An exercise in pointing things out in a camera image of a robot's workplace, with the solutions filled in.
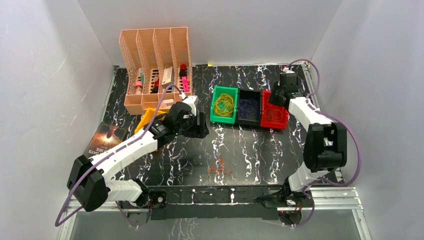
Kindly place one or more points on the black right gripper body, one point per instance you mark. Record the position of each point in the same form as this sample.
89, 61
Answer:
274, 97

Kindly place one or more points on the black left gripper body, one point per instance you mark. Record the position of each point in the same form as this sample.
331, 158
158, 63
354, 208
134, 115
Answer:
201, 125

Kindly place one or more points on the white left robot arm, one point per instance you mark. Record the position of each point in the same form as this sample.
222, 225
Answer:
91, 179

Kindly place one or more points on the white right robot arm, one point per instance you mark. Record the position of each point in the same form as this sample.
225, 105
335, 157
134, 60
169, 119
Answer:
325, 148

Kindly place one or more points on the red plastic bin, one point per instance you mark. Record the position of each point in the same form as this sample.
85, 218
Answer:
272, 116

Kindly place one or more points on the yellow plastic bin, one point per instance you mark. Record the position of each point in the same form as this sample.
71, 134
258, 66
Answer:
146, 118

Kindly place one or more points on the pink highlighter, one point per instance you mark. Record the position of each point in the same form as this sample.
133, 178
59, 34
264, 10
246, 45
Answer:
185, 84

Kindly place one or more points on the black plastic bin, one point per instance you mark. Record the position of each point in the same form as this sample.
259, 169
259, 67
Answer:
249, 108

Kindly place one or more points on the white box in organizer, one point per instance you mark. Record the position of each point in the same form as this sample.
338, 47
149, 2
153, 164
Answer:
167, 76

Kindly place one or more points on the red black stamp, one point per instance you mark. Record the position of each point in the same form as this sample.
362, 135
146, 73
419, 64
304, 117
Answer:
183, 71

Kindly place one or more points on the green plastic bin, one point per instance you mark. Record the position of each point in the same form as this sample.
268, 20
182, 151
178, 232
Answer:
224, 105

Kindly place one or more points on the peach desk file organizer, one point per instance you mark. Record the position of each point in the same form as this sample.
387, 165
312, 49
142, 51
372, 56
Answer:
146, 52

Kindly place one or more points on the dark illustrated book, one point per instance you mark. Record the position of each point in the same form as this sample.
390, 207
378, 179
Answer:
106, 137

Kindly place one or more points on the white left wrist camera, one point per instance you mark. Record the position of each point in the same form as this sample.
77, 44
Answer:
191, 100

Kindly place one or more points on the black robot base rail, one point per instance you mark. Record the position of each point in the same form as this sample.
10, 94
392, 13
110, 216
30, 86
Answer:
263, 202

